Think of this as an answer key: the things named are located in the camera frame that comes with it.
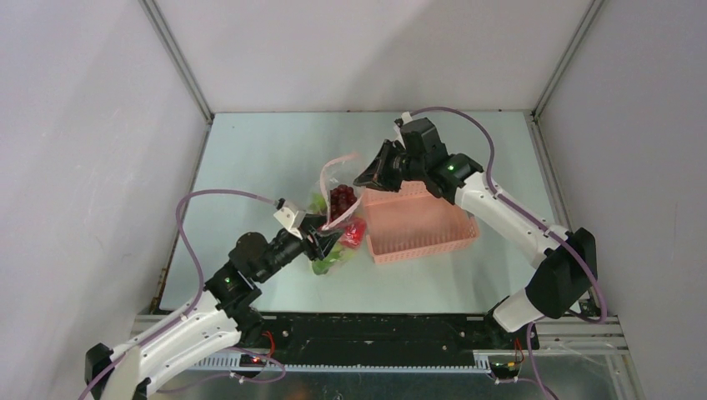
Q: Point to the left aluminium frame post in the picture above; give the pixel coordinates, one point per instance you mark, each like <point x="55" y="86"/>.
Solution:
<point x="175" y="53"/>

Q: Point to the green leafy lettuce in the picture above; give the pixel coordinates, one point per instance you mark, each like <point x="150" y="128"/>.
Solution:
<point x="341" y="252"/>

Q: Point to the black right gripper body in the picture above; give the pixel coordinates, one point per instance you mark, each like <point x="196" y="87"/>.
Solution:
<point x="390" y="166"/>

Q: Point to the dark purple grape bunch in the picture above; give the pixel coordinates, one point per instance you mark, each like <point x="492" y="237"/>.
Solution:
<point x="342" y="198"/>

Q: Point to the clear zip top bag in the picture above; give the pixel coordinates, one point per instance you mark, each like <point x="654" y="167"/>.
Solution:
<point x="341" y="170"/>

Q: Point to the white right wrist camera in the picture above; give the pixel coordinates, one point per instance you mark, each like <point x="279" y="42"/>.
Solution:
<point x="404" y="118"/>

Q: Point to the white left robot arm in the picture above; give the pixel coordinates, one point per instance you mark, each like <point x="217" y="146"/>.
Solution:
<point x="220" y="316"/>

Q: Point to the aluminium frame post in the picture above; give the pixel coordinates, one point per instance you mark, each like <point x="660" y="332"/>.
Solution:
<point x="577" y="38"/>
<point x="175" y="53"/>

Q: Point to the right aluminium frame post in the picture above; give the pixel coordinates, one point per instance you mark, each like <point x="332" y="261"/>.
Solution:
<point x="577" y="38"/>

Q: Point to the red bell pepper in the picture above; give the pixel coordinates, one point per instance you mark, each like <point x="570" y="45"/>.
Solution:
<point x="354" y="231"/>

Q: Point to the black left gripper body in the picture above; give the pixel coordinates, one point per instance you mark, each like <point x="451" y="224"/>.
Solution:
<point x="287" y="247"/>

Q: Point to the pink perforated plastic basket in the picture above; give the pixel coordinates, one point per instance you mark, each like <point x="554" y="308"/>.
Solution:
<point x="412" y="223"/>

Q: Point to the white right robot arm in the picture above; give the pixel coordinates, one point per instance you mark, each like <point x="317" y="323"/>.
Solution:
<point x="564" y="261"/>

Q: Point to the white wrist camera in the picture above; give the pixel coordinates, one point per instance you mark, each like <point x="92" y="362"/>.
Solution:
<point x="404" y="118"/>
<point x="290" y="217"/>

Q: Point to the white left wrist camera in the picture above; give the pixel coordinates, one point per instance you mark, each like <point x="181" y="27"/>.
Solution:
<point x="290" y="217"/>

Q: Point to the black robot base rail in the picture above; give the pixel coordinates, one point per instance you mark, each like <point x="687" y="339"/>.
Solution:
<point x="382" y="341"/>

